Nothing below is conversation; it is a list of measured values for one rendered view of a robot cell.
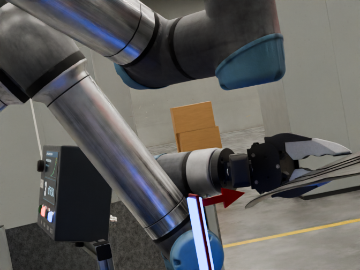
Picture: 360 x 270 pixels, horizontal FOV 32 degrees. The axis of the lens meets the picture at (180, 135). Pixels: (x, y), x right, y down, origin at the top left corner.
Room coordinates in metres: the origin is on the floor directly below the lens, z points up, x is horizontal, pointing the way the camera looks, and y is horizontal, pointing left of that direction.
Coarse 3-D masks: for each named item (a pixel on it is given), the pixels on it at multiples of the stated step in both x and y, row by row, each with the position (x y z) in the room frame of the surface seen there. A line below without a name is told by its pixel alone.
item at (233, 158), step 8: (232, 160) 0.84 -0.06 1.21; (240, 160) 0.84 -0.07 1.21; (248, 160) 0.84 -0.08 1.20; (232, 168) 0.84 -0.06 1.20; (240, 168) 0.83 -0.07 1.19; (248, 168) 0.84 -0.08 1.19; (232, 176) 0.84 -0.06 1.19; (240, 176) 0.83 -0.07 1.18; (248, 176) 0.83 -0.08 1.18; (232, 184) 0.84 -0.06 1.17; (240, 184) 0.84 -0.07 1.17; (248, 184) 0.84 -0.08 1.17
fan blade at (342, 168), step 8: (344, 160) 0.79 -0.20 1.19; (352, 160) 0.77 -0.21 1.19; (320, 168) 0.79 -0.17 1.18; (328, 168) 0.77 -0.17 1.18; (336, 168) 0.75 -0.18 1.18; (344, 168) 0.74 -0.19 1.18; (352, 168) 0.72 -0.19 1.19; (304, 176) 0.78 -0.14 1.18; (312, 176) 0.74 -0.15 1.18; (320, 176) 0.72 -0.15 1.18; (328, 176) 0.69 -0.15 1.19; (336, 176) 0.65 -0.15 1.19; (344, 176) 0.66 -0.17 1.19; (288, 184) 0.76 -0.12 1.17; (296, 184) 0.68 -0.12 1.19; (304, 184) 0.66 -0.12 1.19; (272, 192) 0.71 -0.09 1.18; (256, 200) 0.78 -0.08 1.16
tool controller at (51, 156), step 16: (48, 160) 1.35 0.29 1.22; (64, 160) 1.22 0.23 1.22; (80, 160) 1.23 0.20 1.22; (48, 176) 1.33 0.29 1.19; (64, 176) 1.22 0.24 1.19; (80, 176) 1.23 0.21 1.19; (96, 176) 1.24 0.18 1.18; (48, 192) 1.31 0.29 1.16; (64, 192) 1.22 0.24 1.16; (80, 192) 1.23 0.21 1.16; (96, 192) 1.24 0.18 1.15; (64, 208) 1.22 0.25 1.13; (80, 208) 1.23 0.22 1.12; (96, 208) 1.24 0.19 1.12; (48, 224) 1.28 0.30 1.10; (64, 224) 1.21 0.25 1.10; (80, 224) 1.22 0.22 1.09; (96, 224) 1.23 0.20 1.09; (112, 224) 1.28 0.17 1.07; (64, 240) 1.21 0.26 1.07; (80, 240) 1.22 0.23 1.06; (96, 240) 1.23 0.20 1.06
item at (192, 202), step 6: (192, 198) 0.70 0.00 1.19; (192, 204) 0.69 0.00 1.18; (192, 210) 0.70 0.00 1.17; (192, 216) 0.70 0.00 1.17; (198, 216) 0.69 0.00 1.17; (192, 222) 0.70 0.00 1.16; (198, 222) 0.69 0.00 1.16; (192, 228) 0.71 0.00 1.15; (198, 228) 0.69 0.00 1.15; (198, 234) 0.69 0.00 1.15; (198, 240) 0.69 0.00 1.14; (198, 246) 0.70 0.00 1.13; (198, 252) 0.70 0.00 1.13; (204, 252) 0.69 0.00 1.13; (198, 258) 0.71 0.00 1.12; (204, 258) 0.69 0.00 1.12; (204, 264) 0.69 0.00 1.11
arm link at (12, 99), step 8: (0, 72) 0.95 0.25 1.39; (0, 80) 0.95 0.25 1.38; (8, 80) 0.95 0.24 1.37; (0, 88) 0.96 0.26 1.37; (8, 88) 0.96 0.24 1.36; (16, 88) 0.96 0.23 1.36; (0, 96) 0.97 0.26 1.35; (8, 96) 0.97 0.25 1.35; (16, 96) 0.97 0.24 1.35; (24, 96) 0.98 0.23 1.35; (0, 104) 0.98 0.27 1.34; (8, 104) 1.00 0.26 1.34
